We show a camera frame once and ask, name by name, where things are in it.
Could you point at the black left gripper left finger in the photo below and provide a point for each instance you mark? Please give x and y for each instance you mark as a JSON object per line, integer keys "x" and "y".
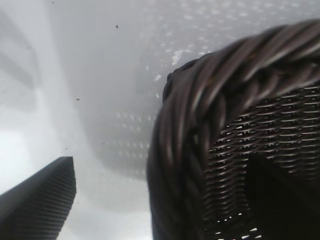
{"x": 37, "y": 205}

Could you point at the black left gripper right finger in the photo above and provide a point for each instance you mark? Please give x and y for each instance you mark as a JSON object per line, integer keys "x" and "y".
{"x": 287, "y": 207}

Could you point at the dark brown woven basket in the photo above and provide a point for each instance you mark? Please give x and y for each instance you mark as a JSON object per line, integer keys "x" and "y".
{"x": 187, "y": 112}

